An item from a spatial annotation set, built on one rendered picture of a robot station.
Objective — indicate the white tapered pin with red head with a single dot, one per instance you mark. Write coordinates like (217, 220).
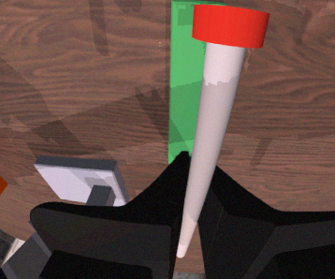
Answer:
(228, 31)

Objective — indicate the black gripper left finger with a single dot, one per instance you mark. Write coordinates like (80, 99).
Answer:
(145, 231)

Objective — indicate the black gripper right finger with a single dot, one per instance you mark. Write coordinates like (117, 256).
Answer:
(240, 234)

